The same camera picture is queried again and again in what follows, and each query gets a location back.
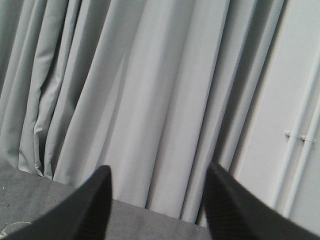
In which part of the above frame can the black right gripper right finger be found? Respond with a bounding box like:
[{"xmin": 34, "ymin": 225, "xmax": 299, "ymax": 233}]
[{"xmin": 203, "ymin": 162, "xmax": 320, "ymax": 240}]

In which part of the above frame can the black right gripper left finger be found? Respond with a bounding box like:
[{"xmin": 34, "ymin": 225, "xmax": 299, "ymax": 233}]
[{"xmin": 4, "ymin": 165, "xmax": 112, "ymax": 240}]

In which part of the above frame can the grey curtain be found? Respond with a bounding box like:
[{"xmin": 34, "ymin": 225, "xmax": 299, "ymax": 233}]
[{"xmin": 0, "ymin": 0, "xmax": 284, "ymax": 226}]

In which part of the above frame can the white wall pipe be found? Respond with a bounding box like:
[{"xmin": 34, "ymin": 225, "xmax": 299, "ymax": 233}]
[
  {"xmin": 283, "ymin": 98, "xmax": 320, "ymax": 218},
  {"xmin": 271, "ymin": 45, "xmax": 320, "ymax": 208}
]

